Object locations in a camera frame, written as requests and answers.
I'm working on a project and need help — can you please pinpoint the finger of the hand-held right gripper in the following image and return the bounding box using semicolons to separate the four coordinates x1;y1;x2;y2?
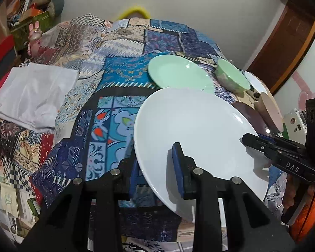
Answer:
259;134;305;152
242;133;279;160

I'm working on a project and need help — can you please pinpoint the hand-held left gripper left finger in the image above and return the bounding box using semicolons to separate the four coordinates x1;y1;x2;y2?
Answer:
17;146;142;252

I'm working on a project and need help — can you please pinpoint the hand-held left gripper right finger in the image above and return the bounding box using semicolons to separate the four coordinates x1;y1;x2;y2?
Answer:
172;142;294;252

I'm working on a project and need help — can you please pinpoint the large white plate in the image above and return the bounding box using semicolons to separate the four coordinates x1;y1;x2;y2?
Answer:
133;87;269;222

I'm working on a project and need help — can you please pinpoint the green bowl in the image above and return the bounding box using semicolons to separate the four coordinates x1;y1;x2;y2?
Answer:
215;58;251;93

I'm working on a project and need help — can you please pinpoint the green plate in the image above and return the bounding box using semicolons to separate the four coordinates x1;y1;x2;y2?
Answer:
147;55;215;94

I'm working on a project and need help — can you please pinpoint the person's right hand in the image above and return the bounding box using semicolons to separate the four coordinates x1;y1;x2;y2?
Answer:
282;175;309;216

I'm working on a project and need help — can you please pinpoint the white sewing machine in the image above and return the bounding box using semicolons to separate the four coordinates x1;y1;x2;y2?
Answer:
282;108;309;140

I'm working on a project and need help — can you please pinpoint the purple plate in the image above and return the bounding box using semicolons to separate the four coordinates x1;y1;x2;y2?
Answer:
231;102;272;137

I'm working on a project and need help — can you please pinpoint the pink bowl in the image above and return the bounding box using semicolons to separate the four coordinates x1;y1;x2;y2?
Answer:
255;92;284;132

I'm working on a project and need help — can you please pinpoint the white bowl with dark dots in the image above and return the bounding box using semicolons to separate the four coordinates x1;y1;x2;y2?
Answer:
244;71;268;97

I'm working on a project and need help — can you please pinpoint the patchwork printed blanket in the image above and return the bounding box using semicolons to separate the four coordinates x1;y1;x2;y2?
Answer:
0;16;286;252

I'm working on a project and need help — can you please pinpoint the brown wooden door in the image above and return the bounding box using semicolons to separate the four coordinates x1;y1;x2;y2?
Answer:
245;0;315;95

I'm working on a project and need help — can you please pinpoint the white green printed bag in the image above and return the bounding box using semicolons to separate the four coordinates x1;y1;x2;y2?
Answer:
0;176;40;218

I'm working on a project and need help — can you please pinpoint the white cloth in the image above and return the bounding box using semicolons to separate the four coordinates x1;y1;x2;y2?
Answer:
0;62;79;133

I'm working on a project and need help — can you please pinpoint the pink bunny toy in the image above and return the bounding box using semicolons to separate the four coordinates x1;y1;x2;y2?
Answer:
27;22;44;56

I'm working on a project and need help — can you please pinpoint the red box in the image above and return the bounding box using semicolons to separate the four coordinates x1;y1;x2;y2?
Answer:
0;35;15;74

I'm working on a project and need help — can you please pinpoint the grey stuffed cushion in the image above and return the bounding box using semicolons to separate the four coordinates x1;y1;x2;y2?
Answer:
33;0;65;19

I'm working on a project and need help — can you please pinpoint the pile of cardboard boxes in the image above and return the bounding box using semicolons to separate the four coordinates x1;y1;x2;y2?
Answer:
7;0;55;49

